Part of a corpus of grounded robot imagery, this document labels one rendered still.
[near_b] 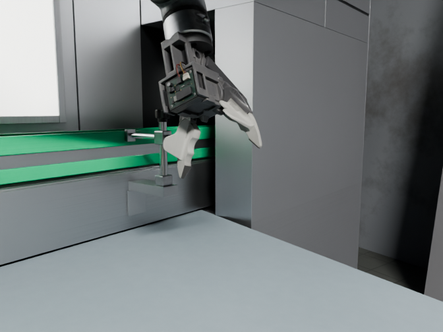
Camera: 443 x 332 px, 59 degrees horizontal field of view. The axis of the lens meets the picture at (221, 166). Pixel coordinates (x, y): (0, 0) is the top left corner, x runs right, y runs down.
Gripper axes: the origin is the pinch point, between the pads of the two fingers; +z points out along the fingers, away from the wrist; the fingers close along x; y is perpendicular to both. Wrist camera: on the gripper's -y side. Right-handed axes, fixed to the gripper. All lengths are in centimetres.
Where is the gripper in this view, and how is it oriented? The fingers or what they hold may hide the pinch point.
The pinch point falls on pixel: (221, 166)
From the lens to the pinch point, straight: 60.0
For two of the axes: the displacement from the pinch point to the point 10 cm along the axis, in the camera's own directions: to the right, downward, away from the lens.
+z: 1.9, 9.5, -2.6
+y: -5.9, -1.1, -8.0
